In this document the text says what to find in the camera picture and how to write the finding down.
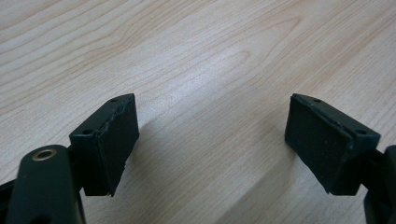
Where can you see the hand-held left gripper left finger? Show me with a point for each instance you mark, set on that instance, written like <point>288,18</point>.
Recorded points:
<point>109,146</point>

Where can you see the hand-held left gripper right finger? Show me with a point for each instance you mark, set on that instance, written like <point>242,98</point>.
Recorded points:
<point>323,146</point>

